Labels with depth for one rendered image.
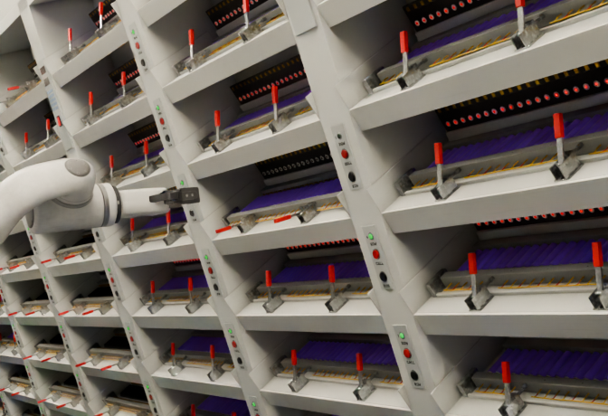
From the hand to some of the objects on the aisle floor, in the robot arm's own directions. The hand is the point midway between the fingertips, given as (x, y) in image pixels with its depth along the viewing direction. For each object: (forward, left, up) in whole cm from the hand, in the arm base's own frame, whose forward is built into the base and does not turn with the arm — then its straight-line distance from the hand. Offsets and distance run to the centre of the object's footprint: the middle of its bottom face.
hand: (185, 197), depth 193 cm
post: (+28, -33, -106) cm, 114 cm away
